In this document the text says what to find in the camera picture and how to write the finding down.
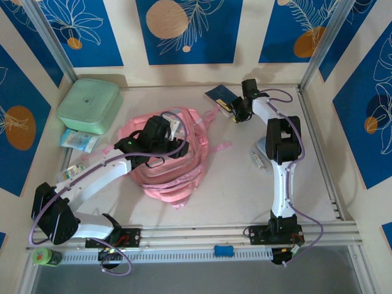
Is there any blue cover book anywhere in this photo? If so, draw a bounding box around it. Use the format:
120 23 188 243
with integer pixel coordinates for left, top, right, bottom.
204 85 238 119

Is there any light blue round object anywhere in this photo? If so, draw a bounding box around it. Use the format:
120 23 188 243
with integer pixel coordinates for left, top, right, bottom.
255 137 271 157

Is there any pink backpack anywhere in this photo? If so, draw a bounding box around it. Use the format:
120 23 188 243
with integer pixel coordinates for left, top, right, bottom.
81 107 233 211

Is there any mint green square case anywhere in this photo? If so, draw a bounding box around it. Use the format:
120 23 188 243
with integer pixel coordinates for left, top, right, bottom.
57 78 119 135

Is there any blue white tissue pack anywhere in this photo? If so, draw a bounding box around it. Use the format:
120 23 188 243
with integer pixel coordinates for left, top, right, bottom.
59 128 100 153

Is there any blue poster beige circle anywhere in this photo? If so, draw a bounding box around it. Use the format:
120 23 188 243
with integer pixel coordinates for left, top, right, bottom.
135 0 244 66

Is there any blue poster orange fruit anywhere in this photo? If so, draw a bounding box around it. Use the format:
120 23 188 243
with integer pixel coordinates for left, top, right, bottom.
258 0 341 64

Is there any white green printed packet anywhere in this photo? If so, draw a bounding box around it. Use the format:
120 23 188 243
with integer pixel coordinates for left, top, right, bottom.
56 164 89 183

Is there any blue poster white flower outline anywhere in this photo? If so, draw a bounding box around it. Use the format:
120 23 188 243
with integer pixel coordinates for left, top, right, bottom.
39 0 125 68

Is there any blue poster white leaf outline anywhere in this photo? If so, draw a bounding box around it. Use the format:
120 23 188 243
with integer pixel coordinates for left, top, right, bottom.
332 29 392 190

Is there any blue plastic clip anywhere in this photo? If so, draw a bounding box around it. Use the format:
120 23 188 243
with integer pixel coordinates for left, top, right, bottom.
214 244 235 257

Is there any green tape roll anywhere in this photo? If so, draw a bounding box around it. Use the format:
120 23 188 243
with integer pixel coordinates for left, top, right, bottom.
32 247 63 267

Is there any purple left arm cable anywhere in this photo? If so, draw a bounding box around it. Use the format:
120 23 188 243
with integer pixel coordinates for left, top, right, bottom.
29 110 192 276

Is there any aluminium side rail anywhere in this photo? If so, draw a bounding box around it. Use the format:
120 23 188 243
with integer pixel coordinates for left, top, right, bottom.
296 87 352 221

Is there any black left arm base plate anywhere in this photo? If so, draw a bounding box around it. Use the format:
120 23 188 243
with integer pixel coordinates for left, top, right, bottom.
85 228 142 249

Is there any aluminium frame post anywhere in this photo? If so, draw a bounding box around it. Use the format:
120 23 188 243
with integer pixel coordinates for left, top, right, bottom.
23 0 77 82
298 0 353 92

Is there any aluminium table rail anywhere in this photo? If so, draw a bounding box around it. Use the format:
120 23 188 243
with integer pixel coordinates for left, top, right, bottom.
26 222 364 252

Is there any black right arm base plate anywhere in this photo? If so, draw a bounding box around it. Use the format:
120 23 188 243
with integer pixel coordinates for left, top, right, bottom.
248 225 304 246

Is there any white slotted cable duct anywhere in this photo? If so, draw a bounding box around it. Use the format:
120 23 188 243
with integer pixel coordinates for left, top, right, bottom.
62 248 273 264

